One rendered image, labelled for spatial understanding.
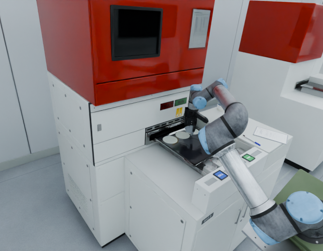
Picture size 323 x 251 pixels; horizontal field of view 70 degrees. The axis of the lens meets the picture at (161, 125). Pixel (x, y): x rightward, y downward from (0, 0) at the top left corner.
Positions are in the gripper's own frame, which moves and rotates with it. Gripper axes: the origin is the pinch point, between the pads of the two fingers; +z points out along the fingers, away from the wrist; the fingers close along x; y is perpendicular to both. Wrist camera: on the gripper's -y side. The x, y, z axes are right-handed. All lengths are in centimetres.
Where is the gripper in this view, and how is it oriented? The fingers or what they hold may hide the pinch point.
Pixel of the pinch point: (192, 133)
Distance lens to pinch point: 162.5
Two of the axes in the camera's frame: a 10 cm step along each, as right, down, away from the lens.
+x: 0.7, 5.0, -8.6
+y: -10.0, -0.3, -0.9
